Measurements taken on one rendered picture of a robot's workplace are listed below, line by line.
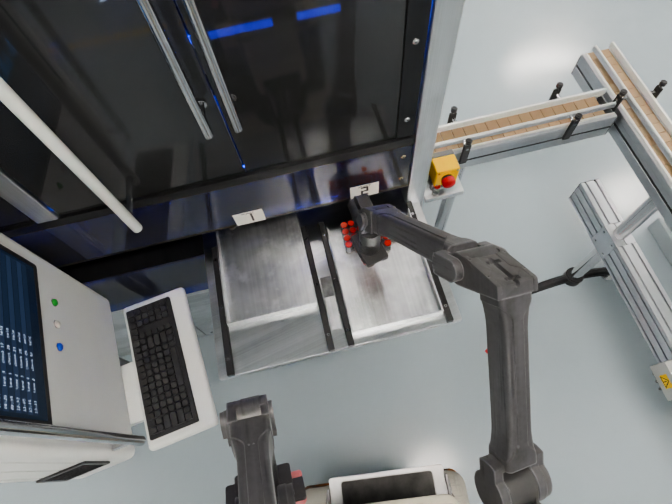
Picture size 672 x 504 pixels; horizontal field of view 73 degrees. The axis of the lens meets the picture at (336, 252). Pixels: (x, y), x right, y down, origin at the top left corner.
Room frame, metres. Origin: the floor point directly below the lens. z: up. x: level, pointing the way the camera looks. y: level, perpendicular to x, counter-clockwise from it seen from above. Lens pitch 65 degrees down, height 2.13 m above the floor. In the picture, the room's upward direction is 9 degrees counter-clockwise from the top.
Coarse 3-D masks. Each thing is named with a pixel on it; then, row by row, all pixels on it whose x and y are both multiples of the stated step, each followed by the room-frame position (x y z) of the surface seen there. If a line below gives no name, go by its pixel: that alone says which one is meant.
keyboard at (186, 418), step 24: (144, 312) 0.51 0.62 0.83; (168, 312) 0.50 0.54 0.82; (144, 336) 0.43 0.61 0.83; (168, 336) 0.42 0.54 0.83; (144, 360) 0.36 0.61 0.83; (168, 360) 0.35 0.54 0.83; (144, 384) 0.29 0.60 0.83; (168, 384) 0.28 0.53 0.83; (144, 408) 0.23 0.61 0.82; (168, 408) 0.21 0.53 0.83; (192, 408) 0.21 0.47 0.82; (168, 432) 0.15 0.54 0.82
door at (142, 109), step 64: (0, 0) 0.67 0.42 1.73; (64, 0) 0.68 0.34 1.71; (128, 0) 0.68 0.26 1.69; (0, 64) 0.66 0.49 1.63; (64, 64) 0.67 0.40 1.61; (128, 64) 0.68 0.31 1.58; (192, 64) 0.69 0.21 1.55; (0, 128) 0.65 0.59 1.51; (64, 128) 0.66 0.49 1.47; (128, 128) 0.67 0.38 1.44; (192, 128) 0.68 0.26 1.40; (64, 192) 0.65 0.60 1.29; (128, 192) 0.66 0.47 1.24
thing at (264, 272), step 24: (288, 216) 0.74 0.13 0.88; (216, 240) 0.68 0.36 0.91; (240, 240) 0.68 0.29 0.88; (264, 240) 0.67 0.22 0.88; (288, 240) 0.66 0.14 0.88; (240, 264) 0.60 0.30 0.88; (264, 264) 0.59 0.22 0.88; (288, 264) 0.57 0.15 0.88; (240, 288) 0.52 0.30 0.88; (264, 288) 0.51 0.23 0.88; (288, 288) 0.50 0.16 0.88; (312, 288) 0.47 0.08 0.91; (240, 312) 0.44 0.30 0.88; (264, 312) 0.43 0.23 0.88; (288, 312) 0.42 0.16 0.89
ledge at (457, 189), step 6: (456, 180) 0.78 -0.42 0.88; (426, 186) 0.78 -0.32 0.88; (456, 186) 0.76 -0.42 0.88; (426, 192) 0.75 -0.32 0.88; (444, 192) 0.74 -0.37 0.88; (450, 192) 0.74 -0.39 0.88; (456, 192) 0.74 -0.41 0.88; (462, 192) 0.74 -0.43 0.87; (426, 198) 0.73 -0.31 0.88; (432, 198) 0.73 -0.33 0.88; (438, 198) 0.73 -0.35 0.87; (444, 198) 0.73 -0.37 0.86
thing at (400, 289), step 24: (336, 240) 0.63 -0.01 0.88; (336, 264) 0.54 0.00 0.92; (360, 264) 0.54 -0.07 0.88; (384, 264) 0.53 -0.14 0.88; (408, 264) 0.51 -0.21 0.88; (360, 288) 0.46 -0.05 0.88; (384, 288) 0.45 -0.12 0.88; (408, 288) 0.44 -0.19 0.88; (432, 288) 0.43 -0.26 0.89; (360, 312) 0.39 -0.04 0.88; (384, 312) 0.38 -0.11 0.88; (408, 312) 0.37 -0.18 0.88; (432, 312) 0.35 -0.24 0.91
